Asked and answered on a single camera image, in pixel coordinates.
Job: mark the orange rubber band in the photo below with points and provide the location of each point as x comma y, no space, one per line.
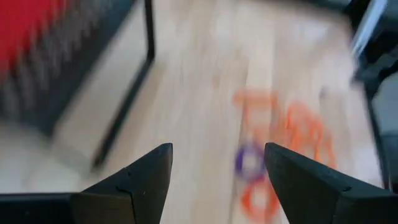
255,96
298,124

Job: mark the red plastic slotted basket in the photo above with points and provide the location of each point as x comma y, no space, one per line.
21,28

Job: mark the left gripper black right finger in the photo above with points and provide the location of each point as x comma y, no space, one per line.
304,193

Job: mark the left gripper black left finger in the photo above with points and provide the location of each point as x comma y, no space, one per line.
143,193

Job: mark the black perforated metal riser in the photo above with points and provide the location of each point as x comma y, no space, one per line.
37,102

